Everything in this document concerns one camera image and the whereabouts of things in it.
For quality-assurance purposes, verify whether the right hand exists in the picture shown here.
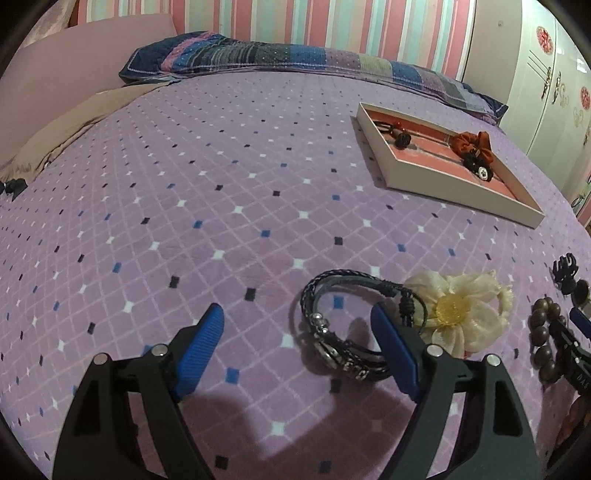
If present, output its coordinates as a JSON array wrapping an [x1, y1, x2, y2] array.
[[555, 396, 590, 449]]

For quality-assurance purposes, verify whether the black braided bracelet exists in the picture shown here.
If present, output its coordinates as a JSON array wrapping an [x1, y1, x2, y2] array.
[[299, 269, 429, 382]]

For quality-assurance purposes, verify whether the brown wooden bead bracelet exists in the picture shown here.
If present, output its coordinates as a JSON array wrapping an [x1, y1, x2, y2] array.
[[528, 296, 569, 385]]

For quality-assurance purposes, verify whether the cream flower hair tie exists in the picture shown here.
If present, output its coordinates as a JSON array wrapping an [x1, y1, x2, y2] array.
[[403, 269, 515, 360]]

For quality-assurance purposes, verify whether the black tie with red beads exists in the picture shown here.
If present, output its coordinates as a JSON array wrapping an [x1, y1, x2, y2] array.
[[374, 120, 412, 150]]

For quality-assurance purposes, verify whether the black hair tie bundle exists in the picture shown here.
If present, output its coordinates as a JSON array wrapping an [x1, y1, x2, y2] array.
[[462, 151, 496, 184]]

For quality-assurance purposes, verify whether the patchwork striped pillow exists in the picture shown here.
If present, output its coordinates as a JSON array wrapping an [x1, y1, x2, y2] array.
[[119, 31, 509, 125]]

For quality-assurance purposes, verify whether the shallow tray with brick lining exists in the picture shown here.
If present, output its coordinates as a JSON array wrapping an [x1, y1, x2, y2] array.
[[356, 102, 545, 229]]

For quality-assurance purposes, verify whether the small black claw clip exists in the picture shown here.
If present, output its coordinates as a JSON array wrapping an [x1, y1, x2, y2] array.
[[552, 252, 579, 296]]

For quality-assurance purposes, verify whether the purple dotted bedspread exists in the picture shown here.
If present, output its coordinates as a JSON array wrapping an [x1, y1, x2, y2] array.
[[1, 72, 590, 479]]

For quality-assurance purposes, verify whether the white decorated wardrobe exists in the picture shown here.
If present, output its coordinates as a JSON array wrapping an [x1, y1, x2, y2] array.
[[464, 1, 590, 200]]

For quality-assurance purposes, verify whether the pink headboard cushion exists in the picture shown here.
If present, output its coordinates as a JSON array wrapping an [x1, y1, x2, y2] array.
[[1, 14, 176, 163]]

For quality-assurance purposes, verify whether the orange fabric scrunchie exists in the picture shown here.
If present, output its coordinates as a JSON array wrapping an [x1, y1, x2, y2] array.
[[450, 131, 495, 165]]

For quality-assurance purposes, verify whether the small dark cloth item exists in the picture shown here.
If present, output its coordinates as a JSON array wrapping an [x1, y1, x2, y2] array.
[[0, 178, 28, 200]]

